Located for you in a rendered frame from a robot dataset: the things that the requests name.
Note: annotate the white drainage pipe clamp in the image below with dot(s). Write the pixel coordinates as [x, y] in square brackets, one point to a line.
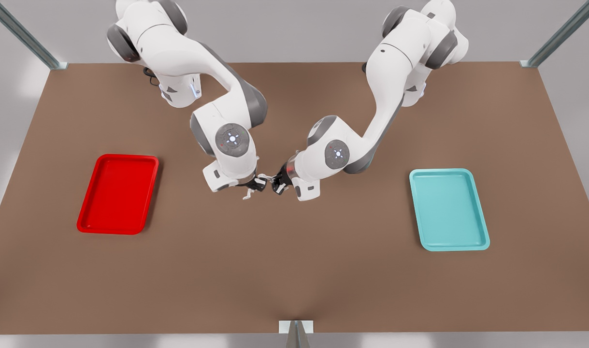
[261, 181]

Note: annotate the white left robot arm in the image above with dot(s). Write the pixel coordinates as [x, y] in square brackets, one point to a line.
[395, 63]

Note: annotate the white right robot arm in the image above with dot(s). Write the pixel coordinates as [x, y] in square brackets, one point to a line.
[178, 43]

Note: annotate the red rectangular tray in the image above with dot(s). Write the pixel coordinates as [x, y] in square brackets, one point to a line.
[118, 194]

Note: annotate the teal rectangular tray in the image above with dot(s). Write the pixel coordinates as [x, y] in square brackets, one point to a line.
[449, 209]

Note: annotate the silver frame post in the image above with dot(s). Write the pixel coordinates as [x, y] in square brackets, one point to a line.
[560, 34]
[296, 334]
[23, 34]

